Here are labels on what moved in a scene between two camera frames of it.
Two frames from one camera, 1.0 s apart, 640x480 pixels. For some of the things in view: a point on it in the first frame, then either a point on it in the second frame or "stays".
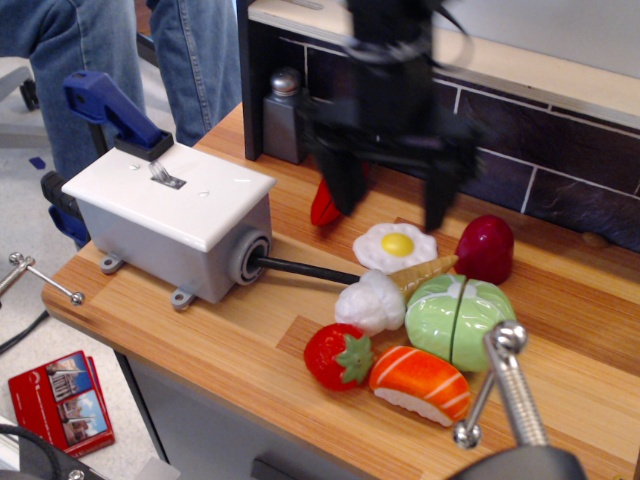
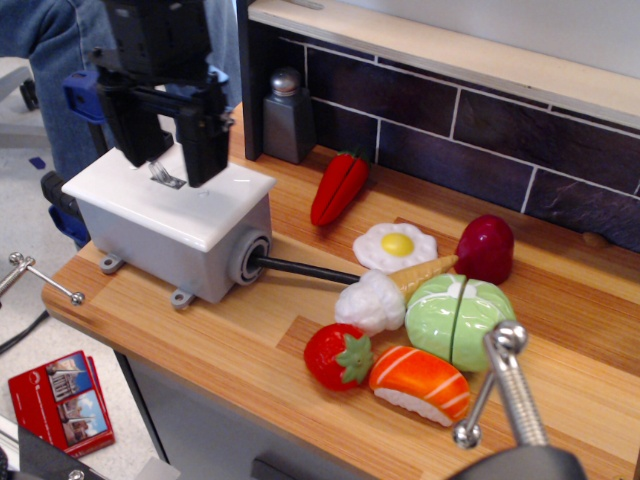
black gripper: x=392 y=114 -> x=169 y=70
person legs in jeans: x=198 y=47 stays
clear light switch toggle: x=160 y=175 stays
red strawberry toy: x=338 y=355 stays
